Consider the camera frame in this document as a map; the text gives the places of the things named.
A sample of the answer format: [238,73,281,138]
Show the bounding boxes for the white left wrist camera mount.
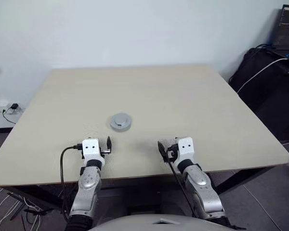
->
[81,137,106,166]

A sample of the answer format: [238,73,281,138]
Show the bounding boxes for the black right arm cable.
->
[165,144,203,218]

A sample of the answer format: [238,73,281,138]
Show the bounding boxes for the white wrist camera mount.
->
[174,136,195,164]
[81,137,106,166]

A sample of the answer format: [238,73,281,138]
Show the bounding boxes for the white floor cable bundle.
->
[0,187,43,231]

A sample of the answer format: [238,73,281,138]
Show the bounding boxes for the large black bag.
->
[228,47,289,142]

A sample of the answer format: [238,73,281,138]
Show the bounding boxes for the white cable over bag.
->
[237,57,289,93]

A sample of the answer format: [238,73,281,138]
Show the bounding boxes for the black folded stand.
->
[7,192,51,221]

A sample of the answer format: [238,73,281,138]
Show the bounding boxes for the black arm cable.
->
[165,144,203,218]
[60,143,84,215]

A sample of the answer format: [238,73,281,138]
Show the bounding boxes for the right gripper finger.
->
[158,141,169,160]

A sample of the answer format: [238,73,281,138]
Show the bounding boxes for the white wall power outlet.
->
[3,102,24,114]

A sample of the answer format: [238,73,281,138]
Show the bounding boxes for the grey robot torso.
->
[86,214,232,231]

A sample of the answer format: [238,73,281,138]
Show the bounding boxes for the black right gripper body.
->
[163,141,180,164]

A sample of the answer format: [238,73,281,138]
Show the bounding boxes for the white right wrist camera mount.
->
[174,136,195,164]

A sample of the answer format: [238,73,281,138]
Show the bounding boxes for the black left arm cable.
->
[60,143,84,215]

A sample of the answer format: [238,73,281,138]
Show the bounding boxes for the black adapter cable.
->
[2,109,16,124]

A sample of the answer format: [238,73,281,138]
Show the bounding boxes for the round grey motor lid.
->
[110,112,132,128]

